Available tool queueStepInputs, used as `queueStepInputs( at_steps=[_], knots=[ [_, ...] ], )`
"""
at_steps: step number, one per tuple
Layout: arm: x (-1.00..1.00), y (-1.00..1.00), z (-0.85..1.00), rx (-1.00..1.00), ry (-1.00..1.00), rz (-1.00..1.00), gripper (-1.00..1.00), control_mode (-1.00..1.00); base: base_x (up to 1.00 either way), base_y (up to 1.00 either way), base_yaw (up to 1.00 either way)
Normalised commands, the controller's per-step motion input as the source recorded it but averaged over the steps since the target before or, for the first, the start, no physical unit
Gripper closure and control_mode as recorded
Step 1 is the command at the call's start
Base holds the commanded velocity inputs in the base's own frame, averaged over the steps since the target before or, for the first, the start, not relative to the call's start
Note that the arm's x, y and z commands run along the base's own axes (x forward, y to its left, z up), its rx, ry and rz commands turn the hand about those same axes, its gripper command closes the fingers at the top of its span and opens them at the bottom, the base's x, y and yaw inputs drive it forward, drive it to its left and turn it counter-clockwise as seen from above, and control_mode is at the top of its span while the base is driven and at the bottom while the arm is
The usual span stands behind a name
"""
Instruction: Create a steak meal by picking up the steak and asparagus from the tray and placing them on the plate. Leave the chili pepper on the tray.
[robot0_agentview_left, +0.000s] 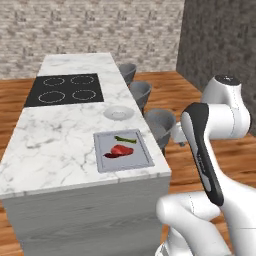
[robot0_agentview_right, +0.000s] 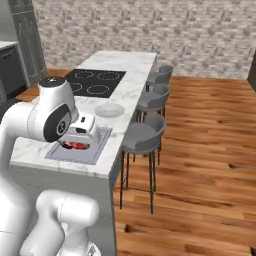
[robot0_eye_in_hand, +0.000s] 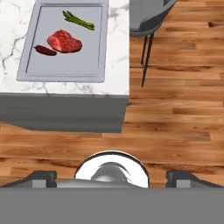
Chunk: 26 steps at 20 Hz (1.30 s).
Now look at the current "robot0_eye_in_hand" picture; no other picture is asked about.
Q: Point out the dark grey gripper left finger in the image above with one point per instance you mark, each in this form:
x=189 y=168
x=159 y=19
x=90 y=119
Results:
x=43 y=178

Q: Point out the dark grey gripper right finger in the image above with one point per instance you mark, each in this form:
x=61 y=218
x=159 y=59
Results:
x=179 y=178

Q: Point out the dark red chili pepper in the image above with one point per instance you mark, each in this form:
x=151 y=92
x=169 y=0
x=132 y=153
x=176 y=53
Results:
x=45 y=50

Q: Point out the raw red steak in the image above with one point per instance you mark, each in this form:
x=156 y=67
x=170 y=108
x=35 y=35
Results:
x=63 y=41

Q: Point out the grey rectangular tray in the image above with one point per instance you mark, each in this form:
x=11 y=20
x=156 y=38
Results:
x=64 y=40

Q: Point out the green asparagus bunch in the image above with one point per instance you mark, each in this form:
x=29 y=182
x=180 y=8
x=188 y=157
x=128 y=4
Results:
x=78 y=20

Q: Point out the white round black-rimmed object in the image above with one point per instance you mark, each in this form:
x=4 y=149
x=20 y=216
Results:
x=112 y=172

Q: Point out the grey kitchen island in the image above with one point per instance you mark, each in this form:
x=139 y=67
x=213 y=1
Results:
x=61 y=112

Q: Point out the grey chair with black legs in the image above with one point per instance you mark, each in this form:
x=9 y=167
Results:
x=145 y=17

